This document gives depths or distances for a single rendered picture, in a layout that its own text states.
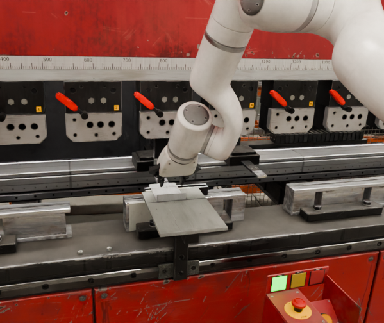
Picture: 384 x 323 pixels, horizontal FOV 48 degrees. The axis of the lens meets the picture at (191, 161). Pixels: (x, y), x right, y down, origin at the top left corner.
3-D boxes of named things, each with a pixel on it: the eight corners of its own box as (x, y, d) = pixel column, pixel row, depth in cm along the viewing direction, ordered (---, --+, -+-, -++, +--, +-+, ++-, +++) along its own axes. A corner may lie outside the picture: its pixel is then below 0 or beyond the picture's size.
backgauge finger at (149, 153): (144, 189, 138) (144, 174, 136) (131, 161, 161) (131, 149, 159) (181, 186, 141) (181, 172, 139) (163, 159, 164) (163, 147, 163)
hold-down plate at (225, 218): (138, 240, 130) (138, 231, 129) (135, 231, 134) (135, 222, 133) (233, 230, 138) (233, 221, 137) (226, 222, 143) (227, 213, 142)
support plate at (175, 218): (159, 237, 109) (160, 234, 108) (141, 195, 132) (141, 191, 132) (227, 230, 114) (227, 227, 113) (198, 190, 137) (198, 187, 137)
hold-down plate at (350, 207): (306, 222, 145) (308, 214, 144) (299, 215, 150) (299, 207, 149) (382, 214, 154) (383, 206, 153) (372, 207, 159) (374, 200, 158)
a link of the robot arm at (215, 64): (281, 48, 91) (231, 149, 112) (211, 18, 91) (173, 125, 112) (277, 67, 85) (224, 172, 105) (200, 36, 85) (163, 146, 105)
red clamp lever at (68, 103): (58, 91, 109) (90, 115, 113) (58, 89, 113) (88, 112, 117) (53, 97, 109) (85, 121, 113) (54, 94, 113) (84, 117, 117)
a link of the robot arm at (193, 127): (208, 140, 113) (174, 126, 113) (221, 109, 102) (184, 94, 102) (197, 165, 108) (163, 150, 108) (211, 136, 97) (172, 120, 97)
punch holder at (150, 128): (140, 139, 123) (140, 81, 118) (134, 131, 131) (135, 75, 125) (190, 137, 128) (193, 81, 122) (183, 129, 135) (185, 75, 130)
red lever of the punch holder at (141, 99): (138, 91, 114) (165, 113, 119) (135, 88, 118) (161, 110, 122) (133, 96, 115) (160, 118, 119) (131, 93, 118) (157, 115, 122)
